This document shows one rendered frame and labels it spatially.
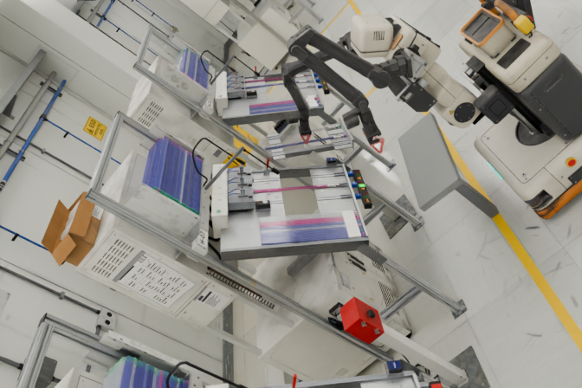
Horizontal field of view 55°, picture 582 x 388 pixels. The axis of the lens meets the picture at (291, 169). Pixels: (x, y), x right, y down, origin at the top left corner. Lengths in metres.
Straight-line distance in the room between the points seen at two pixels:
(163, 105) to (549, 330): 2.65
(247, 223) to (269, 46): 4.87
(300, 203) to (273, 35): 3.55
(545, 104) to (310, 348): 1.73
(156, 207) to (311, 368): 1.32
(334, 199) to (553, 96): 1.17
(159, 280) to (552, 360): 1.81
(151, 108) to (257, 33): 3.71
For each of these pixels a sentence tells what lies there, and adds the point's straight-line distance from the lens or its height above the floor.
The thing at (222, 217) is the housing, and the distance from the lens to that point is 2.80.
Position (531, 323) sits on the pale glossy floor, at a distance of 2.93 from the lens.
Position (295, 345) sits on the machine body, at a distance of 3.19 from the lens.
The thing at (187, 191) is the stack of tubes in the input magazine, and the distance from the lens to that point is 2.82.
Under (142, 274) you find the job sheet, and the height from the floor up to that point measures 1.46.
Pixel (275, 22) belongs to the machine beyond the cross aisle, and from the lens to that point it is 7.41.
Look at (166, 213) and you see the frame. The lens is 2.69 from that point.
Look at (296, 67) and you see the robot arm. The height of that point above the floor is 1.37.
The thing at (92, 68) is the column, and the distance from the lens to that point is 5.96.
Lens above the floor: 2.29
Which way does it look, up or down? 25 degrees down
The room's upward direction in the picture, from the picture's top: 55 degrees counter-clockwise
